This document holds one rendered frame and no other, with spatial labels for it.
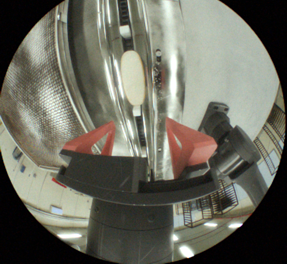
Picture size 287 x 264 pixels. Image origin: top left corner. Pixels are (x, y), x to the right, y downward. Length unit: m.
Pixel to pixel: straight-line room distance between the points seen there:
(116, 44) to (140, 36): 0.04
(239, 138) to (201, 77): 0.15
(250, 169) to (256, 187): 0.06
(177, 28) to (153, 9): 0.05
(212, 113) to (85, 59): 0.34
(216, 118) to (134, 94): 0.21
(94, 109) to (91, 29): 0.20
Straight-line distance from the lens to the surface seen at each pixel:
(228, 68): 0.29
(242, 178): 0.25
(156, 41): 0.15
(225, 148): 0.21
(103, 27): 0.17
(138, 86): 0.15
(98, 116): 0.26
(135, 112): 0.16
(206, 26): 0.26
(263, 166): 4.96
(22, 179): 3.99
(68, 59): 0.18
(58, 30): 0.19
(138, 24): 0.17
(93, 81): 0.22
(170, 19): 0.17
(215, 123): 0.26
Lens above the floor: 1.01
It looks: 53 degrees down
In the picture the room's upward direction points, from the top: 179 degrees counter-clockwise
